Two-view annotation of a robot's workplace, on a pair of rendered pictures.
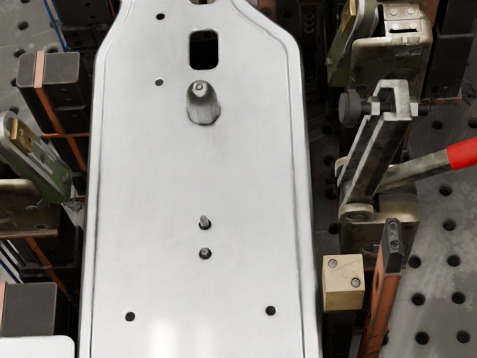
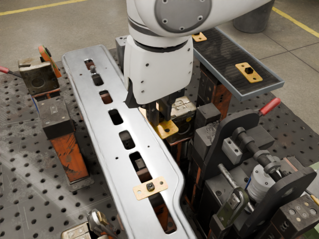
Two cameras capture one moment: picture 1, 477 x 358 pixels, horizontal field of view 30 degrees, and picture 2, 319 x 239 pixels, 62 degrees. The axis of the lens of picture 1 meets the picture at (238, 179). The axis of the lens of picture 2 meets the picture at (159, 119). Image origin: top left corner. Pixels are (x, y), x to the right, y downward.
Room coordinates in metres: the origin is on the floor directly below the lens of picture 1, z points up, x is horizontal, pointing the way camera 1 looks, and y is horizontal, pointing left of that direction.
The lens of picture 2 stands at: (0.52, 0.14, 1.60)
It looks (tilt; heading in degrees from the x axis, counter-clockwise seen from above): 47 degrees down; 329
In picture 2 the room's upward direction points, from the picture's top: straight up
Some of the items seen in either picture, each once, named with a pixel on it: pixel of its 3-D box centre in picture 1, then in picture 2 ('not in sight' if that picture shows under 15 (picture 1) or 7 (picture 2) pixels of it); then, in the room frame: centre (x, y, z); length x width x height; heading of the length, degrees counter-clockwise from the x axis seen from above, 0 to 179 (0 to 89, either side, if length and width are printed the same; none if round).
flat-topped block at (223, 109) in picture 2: not in sight; (211, 110); (1.00, -0.37, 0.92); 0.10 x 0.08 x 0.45; 174
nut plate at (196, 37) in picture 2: not in sight; (196, 32); (1.13, -0.37, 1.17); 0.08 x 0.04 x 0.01; 168
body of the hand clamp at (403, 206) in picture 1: (368, 262); not in sight; (0.33, -0.13, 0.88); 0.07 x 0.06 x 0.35; 84
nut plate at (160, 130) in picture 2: not in sight; (158, 117); (0.80, -0.03, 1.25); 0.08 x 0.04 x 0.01; 0
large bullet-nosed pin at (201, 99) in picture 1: (202, 102); not in sight; (0.47, 0.02, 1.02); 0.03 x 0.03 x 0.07
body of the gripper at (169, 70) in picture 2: not in sight; (160, 61); (0.80, -0.03, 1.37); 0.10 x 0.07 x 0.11; 91
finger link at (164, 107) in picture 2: not in sight; (170, 100); (0.80, -0.06, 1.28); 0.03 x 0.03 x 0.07; 1
